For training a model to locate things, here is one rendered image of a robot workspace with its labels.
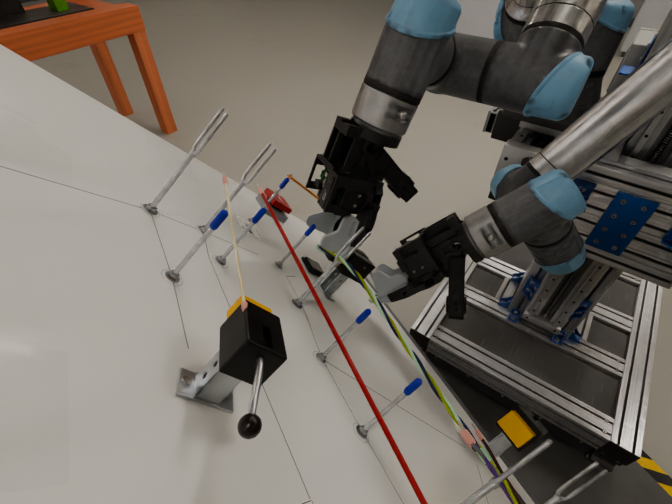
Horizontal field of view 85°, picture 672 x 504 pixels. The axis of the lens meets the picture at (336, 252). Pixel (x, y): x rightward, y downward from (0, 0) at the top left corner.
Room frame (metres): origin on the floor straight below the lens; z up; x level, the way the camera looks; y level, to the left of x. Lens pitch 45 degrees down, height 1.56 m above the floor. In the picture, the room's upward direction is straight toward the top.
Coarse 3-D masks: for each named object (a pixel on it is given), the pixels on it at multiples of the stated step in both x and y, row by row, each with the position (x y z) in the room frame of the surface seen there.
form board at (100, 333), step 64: (0, 64) 0.45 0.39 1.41; (0, 128) 0.32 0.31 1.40; (64, 128) 0.39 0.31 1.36; (128, 128) 0.52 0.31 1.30; (0, 192) 0.23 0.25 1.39; (64, 192) 0.27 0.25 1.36; (128, 192) 0.34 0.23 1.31; (192, 192) 0.44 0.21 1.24; (0, 256) 0.16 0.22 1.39; (64, 256) 0.19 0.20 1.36; (128, 256) 0.23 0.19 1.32; (192, 256) 0.28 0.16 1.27; (256, 256) 0.37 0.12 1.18; (320, 256) 0.54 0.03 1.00; (0, 320) 0.12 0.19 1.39; (64, 320) 0.13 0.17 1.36; (128, 320) 0.16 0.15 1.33; (192, 320) 0.19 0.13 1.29; (320, 320) 0.30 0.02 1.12; (384, 320) 0.43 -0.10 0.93; (0, 384) 0.08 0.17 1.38; (64, 384) 0.09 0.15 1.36; (128, 384) 0.10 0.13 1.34; (320, 384) 0.18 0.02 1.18; (384, 384) 0.23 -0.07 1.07; (0, 448) 0.05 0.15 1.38; (64, 448) 0.06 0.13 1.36; (128, 448) 0.07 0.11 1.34; (192, 448) 0.08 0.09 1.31; (256, 448) 0.09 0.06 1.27; (320, 448) 0.10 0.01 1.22; (384, 448) 0.13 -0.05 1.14; (448, 448) 0.16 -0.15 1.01
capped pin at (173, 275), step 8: (216, 216) 0.26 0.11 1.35; (224, 216) 0.25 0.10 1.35; (216, 224) 0.25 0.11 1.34; (208, 232) 0.25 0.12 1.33; (200, 240) 0.25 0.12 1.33; (192, 248) 0.24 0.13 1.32; (184, 264) 0.23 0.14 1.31; (168, 272) 0.23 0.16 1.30; (176, 272) 0.23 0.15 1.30; (176, 280) 0.23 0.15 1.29
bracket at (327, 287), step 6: (336, 270) 0.42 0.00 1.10; (330, 276) 0.41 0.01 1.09; (336, 276) 0.41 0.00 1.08; (342, 276) 0.40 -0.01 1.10; (324, 282) 0.41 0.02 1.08; (330, 282) 0.41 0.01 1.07; (336, 282) 0.40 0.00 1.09; (342, 282) 0.40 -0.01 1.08; (324, 288) 0.40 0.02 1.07; (330, 288) 0.39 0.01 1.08; (336, 288) 0.39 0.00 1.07; (324, 294) 0.38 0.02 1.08; (330, 294) 0.39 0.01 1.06
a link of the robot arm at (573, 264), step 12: (576, 228) 0.42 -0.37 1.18; (564, 240) 0.40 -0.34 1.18; (576, 240) 0.41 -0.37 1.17; (540, 252) 0.40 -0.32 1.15; (552, 252) 0.40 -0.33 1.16; (564, 252) 0.40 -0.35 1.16; (576, 252) 0.40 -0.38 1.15; (540, 264) 0.42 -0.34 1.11; (552, 264) 0.40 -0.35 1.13; (564, 264) 0.40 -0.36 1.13; (576, 264) 0.40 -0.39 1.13
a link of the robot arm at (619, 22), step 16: (608, 0) 0.89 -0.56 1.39; (624, 0) 0.91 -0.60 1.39; (608, 16) 0.87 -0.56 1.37; (624, 16) 0.87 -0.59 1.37; (592, 32) 0.87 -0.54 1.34; (608, 32) 0.86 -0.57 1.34; (624, 32) 0.87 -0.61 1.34; (592, 48) 0.87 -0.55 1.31; (608, 48) 0.87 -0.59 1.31; (608, 64) 0.88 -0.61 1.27
